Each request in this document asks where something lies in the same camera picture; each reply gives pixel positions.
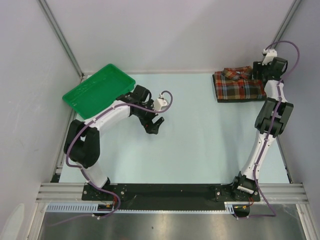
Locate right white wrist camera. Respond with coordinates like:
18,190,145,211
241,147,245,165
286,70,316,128
261,48,278,66

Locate folded dark striped shirt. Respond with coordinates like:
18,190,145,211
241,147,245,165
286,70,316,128
212,72,267,103

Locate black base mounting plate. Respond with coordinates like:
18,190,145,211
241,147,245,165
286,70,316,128
81,182,261,217

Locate green plastic tray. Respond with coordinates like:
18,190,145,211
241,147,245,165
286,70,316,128
62,63,136,120

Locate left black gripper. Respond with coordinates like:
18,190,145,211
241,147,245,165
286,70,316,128
133,99,164,133

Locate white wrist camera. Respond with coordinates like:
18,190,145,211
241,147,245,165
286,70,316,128
153,93,169,112
261,48,278,66

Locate red plaid long sleeve shirt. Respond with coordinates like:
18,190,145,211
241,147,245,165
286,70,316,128
212,66,267,103

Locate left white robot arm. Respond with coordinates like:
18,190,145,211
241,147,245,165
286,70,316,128
63,85,173,200

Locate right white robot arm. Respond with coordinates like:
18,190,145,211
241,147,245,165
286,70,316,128
230,57,294,201

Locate white slotted cable duct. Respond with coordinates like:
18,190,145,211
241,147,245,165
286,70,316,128
46,202,249,215

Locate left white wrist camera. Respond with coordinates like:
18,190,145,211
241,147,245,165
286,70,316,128
153,93,169,112

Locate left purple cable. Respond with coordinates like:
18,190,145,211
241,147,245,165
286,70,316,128
47,90,174,227

